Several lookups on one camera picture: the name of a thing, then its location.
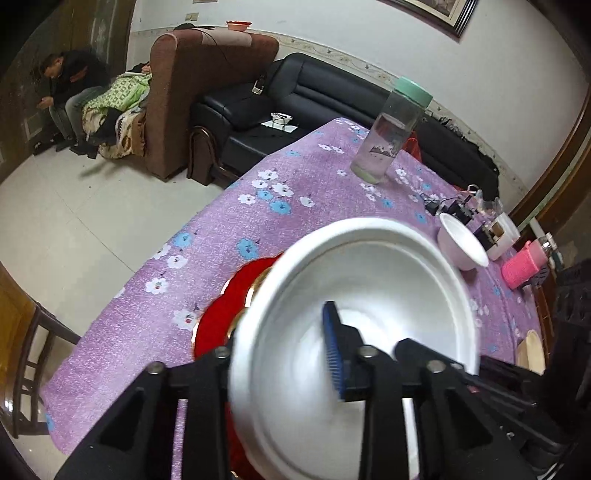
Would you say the small black box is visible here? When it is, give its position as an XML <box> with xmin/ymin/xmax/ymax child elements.
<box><xmin>443</xmin><ymin>194</ymin><xmax>481</xmax><ymax>227</ymax></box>

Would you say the white box with cables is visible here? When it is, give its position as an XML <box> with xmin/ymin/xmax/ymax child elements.
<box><xmin>485</xmin><ymin>212</ymin><xmax>522</xmax><ymax>261</ymax></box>

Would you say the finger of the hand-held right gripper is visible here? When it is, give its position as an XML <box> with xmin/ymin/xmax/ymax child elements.
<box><xmin>464</xmin><ymin>354</ymin><xmax>555</xmax><ymax>411</ymax></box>

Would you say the green patterned blanket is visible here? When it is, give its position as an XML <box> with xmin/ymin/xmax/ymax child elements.
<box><xmin>82</xmin><ymin>71</ymin><xmax>153</xmax><ymax>160</ymax></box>

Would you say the wooden chair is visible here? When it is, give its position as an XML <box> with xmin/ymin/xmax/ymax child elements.
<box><xmin>0</xmin><ymin>263</ymin><xmax>81</xmax><ymax>439</ymax></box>

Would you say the white foam bowl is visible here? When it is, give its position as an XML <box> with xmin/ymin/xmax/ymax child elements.
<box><xmin>228</xmin><ymin>218</ymin><xmax>481</xmax><ymax>480</ymax></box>
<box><xmin>436</xmin><ymin>212</ymin><xmax>490</xmax><ymax>271</ymax></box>

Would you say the framed wall picture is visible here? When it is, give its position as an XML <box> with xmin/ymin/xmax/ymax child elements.
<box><xmin>379</xmin><ymin>0</ymin><xmax>478</xmax><ymax>38</ymax></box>

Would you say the white paper sheet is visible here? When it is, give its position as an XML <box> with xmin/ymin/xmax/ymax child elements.
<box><xmin>261</xmin><ymin>119</ymin><xmax>298</xmax><ymax>136</ymax></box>

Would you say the black leather sofa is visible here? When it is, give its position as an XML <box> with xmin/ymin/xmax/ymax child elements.
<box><xmin>187</xmin><ymin>52</ymin><xmax>502</xmax><ymax>199</ymax></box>

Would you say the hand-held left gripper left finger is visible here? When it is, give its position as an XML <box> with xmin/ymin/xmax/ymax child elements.
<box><xmin>54</xmin><ymin>346</ymin><xmax>241</xmax><ymax>480</ymax></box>

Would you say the grey phone stand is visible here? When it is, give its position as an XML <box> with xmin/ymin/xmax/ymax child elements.
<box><xmin>526</xmin><ymin>265</ymin><xmax>555</xmax><ymax>289</ymax></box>

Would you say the clear bottle with green lid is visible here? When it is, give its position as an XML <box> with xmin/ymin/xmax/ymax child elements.
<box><xmin>350</xmin><ymin>76</ymin><xmax>434</xmax><ymax>184</ymax></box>

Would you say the red plate with gold rim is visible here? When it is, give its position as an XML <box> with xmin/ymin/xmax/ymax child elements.
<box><xmin>193</xmin><ymin>257</ymin><xmax>289</xmax><ymax>480</ymax></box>

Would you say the red plastic bag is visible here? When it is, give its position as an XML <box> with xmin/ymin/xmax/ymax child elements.
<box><xmin>402</xmin><ymin>131</ymin><xmax>423</xmax><ymax>160</ymax></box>

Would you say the brown armchair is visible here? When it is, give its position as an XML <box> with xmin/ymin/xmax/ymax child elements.
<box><xmin>143</xmin><ymin>30</ymin><xmax>280</xmax><ymax>182</ymax></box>

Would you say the purple floral tablecloth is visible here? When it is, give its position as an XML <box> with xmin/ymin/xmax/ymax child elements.
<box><xmin>41</xmin><ymin>117</ymin><xmax>555</xmax><ymax>480</ymax></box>

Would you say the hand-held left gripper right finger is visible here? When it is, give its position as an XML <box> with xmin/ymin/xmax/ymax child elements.
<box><xmin>322</xmin><ymin>301</ymin><xmax>527</xmax><ymax>480</ymax></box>

